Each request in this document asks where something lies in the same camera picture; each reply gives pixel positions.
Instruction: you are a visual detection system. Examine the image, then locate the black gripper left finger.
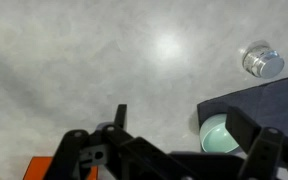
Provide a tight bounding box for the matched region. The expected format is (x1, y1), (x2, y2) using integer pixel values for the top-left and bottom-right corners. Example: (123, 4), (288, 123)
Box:
(43, 104), (192, 180)

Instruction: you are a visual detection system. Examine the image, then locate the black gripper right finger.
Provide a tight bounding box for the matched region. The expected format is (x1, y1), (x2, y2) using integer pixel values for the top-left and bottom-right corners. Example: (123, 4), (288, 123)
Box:
(225, 106), (288, 180)

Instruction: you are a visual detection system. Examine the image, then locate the clear glass bottle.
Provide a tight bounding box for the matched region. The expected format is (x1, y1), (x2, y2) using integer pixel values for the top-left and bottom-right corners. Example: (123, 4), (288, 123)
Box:
(242, 40), (285, 80)

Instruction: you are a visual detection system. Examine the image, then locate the teal bowl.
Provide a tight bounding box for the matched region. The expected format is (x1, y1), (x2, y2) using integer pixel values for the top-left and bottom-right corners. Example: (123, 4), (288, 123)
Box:
(199, 113), (240, 154)

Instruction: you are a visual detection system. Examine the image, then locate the dark blue towel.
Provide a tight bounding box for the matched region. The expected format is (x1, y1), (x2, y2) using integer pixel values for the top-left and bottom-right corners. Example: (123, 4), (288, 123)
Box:
(197, 73), (288, 155)

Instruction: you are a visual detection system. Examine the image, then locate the orange box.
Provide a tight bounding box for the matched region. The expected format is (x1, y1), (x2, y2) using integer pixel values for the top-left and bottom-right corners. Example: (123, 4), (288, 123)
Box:
(22, 156), (99, 180)

